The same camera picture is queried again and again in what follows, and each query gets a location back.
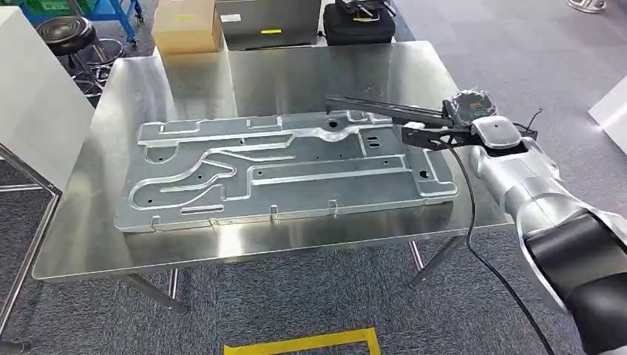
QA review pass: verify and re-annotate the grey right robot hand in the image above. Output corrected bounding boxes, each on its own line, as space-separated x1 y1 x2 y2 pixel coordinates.
442 89 499 130

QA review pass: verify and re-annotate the black plastic trim panel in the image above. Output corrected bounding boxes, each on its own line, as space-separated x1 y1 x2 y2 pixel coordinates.
324 95 455 129

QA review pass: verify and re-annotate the black tool case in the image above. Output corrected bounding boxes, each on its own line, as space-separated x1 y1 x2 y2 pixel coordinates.
322 2 397 47

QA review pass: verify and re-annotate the white block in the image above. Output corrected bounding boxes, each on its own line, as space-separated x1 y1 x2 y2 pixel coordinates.
587 75 627 143

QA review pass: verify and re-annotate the round metal base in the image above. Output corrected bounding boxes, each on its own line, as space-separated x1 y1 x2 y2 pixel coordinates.
566 0 609 15

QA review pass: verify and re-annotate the large stamped metal panel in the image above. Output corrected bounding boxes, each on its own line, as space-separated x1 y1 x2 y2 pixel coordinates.
113 109 461 234

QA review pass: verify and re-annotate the stainless steel table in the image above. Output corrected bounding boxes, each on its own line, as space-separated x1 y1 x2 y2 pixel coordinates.
31 40 516 316

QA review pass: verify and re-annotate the grey metal case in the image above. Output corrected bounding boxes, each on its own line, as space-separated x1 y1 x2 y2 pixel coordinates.
214 0 323 52

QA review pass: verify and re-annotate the yellow floor tape square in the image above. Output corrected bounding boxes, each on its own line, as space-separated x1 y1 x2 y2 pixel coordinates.
223 328 382 355

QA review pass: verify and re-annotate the cardboard box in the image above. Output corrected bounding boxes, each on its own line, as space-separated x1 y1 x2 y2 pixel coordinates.
150 0 226 56

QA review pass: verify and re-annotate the blue cart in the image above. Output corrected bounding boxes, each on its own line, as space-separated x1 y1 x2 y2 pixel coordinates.
18 0 144 48

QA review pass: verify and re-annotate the black round stool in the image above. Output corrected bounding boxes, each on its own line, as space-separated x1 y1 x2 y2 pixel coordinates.
35 16 126 98

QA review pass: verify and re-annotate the green crate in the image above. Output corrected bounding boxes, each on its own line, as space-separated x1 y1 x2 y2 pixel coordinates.
23 0 95 16

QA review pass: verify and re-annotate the white board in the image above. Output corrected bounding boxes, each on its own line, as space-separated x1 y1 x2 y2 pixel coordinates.
0 5 97 193

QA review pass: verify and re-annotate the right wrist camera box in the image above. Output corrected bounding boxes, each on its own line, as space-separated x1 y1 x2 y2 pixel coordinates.
400 121 474 152

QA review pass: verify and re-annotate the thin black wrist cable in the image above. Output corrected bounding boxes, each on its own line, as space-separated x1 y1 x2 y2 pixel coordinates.
518 108 544 134

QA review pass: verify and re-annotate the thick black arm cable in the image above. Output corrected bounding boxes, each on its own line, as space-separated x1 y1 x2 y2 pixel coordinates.
447 143 556 355

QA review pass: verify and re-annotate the steel tube frame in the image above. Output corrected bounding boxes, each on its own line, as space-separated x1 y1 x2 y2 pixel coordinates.
0 143 64 350

